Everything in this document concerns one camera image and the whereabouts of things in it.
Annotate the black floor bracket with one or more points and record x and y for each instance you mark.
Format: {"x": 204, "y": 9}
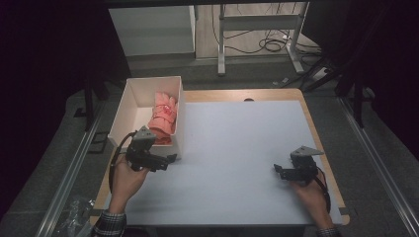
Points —
{"x": 99, "y": 142}

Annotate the aluminium rail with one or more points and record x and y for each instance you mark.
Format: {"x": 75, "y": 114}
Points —
{"x": 378, "y": 164}
{"x": 67, "y": 177}

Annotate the power strip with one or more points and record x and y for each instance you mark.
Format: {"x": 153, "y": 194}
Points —
{"x": 320, "y": 73}

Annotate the white cardboard box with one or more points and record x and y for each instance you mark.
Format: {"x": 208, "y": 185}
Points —
{"x": 141, "y": 112}

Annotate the person's left hand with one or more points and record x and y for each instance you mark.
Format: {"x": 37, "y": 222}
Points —
{"x": 126, "y": 184}

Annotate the white cabinet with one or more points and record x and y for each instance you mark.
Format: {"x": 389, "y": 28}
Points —
{"x": 154, "y": 29}

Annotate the clear plastic bag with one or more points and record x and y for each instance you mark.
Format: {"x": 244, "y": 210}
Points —
{"x": 77, "y": 214}

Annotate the grey metal desk frame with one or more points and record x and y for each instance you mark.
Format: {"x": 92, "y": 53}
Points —
{"x": 257, "y": 23}

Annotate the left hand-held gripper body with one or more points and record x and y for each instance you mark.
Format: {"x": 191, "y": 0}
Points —
{"x": 141, "y": 151}

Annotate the person's right hand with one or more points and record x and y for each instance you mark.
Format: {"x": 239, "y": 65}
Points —
{"x": 313, "y": 200}

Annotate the black tape strip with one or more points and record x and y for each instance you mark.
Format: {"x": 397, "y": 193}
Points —
{"x": 344, "y": 211}
{"x": 95, "y": 212}

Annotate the pink glove with red pattern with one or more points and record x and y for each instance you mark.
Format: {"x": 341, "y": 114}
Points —
{"x": 163, "y": 115}

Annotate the pale blue table mat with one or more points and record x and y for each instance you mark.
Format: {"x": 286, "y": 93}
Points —
{"x": 237, "y": 184}

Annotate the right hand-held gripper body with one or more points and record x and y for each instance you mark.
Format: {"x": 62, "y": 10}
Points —
{"x": 303, "y": 168}

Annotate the black stand post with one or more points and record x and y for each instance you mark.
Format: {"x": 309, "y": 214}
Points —
{"x": 89, "y": 105}

